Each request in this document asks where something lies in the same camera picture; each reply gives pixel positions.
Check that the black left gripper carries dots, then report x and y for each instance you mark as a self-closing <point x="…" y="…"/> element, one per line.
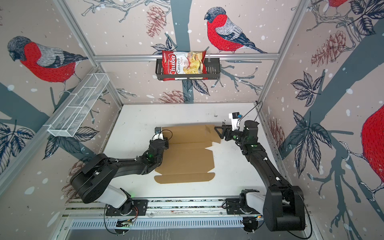
<point x="166" y="143"/>

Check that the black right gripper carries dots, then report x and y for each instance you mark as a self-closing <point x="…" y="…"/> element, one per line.
<point x="225" y="131"/>

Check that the brown cardboard paper box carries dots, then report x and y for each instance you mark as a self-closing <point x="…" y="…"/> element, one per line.
<point x="188" y="158"/>

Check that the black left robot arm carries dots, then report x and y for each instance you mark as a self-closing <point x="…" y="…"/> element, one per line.
<point x="92" y="182"/>

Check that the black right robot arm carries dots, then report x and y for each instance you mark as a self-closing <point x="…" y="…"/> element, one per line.
<point x="282" y="206"/>

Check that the red cassava chips bag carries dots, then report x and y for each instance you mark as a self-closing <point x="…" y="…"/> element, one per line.
<point x="183" y="63"/>

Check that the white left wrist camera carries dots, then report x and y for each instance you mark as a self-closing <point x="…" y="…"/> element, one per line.
<point x="158" y="134"/>

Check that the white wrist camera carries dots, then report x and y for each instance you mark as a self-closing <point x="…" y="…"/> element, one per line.
<point x="158" y="134"/>
<point x="235" y="119"/>

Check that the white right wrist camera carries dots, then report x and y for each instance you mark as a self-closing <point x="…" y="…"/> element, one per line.
<point x="235" y="119"/>

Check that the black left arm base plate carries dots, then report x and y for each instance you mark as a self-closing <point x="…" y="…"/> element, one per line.
<point x="135" y="207"/>

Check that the black wire wall basket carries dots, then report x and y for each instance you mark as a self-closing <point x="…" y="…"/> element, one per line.
<point x="211" y="71"/>

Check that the aluminium front rail frame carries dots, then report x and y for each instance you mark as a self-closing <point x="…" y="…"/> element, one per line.
<point x="162" y="214"/>

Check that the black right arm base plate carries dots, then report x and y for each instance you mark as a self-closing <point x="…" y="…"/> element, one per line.
<point x="235" y="206"/>

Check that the white mesh wall shelf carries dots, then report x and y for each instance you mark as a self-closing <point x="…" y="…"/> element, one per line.
<point x="72" y="116"/>

